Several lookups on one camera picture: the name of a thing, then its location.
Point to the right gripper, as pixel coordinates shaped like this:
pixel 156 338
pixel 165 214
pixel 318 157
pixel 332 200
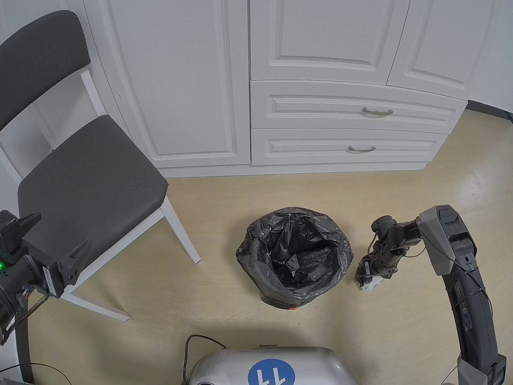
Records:
pixel 376 269

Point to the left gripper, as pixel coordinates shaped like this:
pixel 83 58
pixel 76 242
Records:
pixel 36 271

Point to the black plastic bag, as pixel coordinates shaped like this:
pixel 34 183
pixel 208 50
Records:
pixel 260 255

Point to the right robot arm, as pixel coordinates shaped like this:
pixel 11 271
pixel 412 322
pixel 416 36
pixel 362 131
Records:
pixel 453 239

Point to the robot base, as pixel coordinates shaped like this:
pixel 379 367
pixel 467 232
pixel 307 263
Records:
pixel 224 367

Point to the white chair with grey seat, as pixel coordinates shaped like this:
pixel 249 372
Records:
pixel 92 183

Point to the white wardrobe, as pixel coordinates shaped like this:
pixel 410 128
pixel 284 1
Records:
pixel 320 34

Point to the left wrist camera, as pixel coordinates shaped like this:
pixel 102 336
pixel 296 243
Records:
pixel 8 231

